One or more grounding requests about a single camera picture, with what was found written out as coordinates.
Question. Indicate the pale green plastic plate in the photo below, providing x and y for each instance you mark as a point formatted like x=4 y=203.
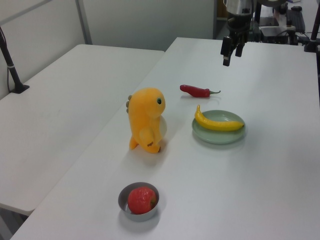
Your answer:
x=217 y=137

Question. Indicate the black stand with clamp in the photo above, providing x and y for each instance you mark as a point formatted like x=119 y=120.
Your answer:
x=312 y=35

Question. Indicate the yellow toy banana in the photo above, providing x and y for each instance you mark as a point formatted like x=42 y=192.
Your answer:
x=220 y=125

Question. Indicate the orange dinosaur plush toy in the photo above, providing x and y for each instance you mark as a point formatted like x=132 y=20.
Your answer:
x=145 y=115

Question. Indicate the black computer mouse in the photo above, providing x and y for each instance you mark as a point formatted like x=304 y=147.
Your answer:
x=296 y=8

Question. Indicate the red chili pepper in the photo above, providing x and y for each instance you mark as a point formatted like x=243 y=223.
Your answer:
x=195 y=90

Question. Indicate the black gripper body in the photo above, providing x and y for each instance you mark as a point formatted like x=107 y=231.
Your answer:
x=238 y=27

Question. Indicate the red toy apple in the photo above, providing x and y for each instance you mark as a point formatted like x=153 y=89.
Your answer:
x=141 y=200

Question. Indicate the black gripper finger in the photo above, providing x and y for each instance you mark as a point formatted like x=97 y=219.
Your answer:
x=226 y=53
x=239 y=50

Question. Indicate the black keyboard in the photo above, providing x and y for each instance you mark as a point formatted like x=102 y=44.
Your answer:
x=297 y=20

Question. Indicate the small grey bowl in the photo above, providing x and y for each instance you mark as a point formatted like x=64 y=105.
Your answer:
x=140 y=217

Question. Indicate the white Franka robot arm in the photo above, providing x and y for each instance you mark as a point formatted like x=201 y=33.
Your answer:
x=237 y=7

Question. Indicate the black camera pole with base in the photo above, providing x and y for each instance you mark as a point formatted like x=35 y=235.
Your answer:
x=11 y=67

